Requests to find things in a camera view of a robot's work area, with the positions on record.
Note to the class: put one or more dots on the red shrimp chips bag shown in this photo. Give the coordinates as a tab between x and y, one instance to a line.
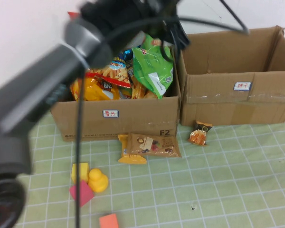
114	73

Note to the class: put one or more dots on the yellow cracker pack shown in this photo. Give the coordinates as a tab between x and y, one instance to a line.
130	159

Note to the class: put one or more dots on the green snack bag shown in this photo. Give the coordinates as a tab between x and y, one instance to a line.
154	69

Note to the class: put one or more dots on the white label on plain box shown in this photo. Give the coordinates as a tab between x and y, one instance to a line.
241	86

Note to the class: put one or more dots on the yellow glossy chips bag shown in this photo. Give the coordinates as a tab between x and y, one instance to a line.
97	93

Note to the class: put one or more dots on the orange foam block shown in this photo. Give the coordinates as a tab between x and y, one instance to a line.
108	221

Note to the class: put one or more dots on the white zip tie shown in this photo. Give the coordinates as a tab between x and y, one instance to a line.
86	63

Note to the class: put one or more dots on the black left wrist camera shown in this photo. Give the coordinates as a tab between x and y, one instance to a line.
161	7

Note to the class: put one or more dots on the cardboard box printed F2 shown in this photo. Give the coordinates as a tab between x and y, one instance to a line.
137	118

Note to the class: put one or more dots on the brown printed biscuit pack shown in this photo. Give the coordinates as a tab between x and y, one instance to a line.
156	147

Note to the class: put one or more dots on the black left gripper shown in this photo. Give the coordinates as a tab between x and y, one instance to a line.
173	31

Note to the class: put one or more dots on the large plain cardboard box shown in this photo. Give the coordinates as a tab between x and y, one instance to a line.
228	114

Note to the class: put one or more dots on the pink foam cube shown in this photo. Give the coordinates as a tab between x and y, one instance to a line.
88	193

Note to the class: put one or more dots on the yellow foam cube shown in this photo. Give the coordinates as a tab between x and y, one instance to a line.
84	171

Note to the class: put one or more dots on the dark orange fries snack bag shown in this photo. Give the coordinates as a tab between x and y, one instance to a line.
140	91

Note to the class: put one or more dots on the yellow rubber duck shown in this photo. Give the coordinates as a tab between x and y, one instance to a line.
98	183

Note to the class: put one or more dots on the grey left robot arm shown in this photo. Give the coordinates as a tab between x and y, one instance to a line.
38	83

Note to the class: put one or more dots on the blue foil snack bag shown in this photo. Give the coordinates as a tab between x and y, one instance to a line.
127	53

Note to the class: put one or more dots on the small orange black snack packet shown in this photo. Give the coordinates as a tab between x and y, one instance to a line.
199	137

